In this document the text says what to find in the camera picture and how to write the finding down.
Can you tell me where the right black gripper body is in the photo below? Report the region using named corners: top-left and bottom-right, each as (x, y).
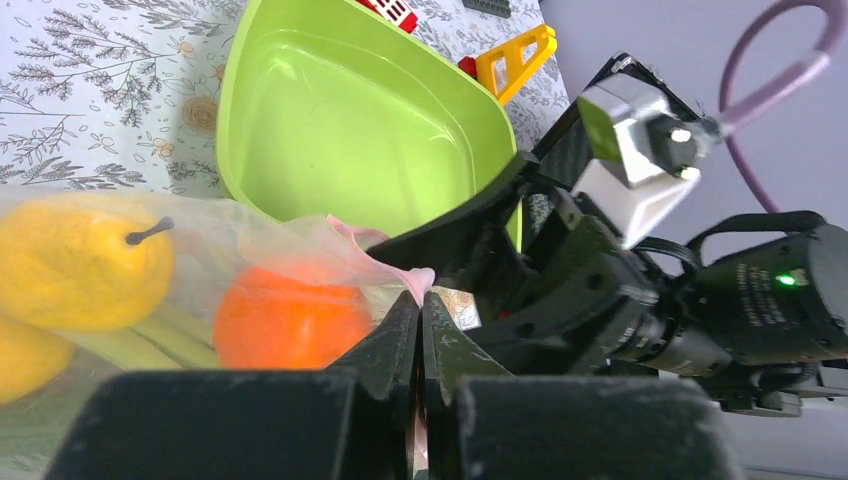
top-left (369, 152), bottom-right (732, 377)

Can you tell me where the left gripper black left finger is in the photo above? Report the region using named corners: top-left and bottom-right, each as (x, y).
top-left (47, 292), bottom-right (420, 479)

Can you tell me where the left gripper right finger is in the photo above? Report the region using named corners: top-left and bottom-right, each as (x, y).
top-left (421, 293), bottom-right (746, 479)

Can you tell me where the clear zip top bag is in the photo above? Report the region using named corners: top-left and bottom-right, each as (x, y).
top-left (1, 186), bottom-right (435, 479)

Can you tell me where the floral table mat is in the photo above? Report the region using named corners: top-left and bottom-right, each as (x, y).
top-left (1, 1), bottom-right (570, 200)

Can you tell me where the yellow toy lemon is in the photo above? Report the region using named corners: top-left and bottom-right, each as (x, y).
top-left (1, 316), bottom-right (75, 405)

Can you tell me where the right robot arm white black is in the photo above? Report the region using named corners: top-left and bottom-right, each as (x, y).
top-left (369, 152), bottom-right (847, 417)

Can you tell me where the grey brick baseplate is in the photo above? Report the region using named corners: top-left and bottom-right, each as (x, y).
top-left (462, 0), bottom-right (512, 18)

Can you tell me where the red white window brick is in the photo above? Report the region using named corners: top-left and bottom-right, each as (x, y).
top-left (357, 0), bottom-right (418, 34)

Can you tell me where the white green toy leek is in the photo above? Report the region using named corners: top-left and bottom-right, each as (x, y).
top-left (59, 303), bottom-right (221, 370)

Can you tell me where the orange toy fruit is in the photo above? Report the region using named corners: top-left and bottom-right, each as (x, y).
top-left (213, 267), bottom-right (373, 370)

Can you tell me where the yellow blue brick tower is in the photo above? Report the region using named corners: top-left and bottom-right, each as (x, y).
top-left (457, 24), bottom-right (558, 106)

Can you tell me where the green plastic tray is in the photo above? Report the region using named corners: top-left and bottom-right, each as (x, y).
top-left (216, 1), bottom-right (516, 236)

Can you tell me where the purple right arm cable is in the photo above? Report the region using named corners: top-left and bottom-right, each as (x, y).
top-left (715, 0), bottom-right (848, 215)

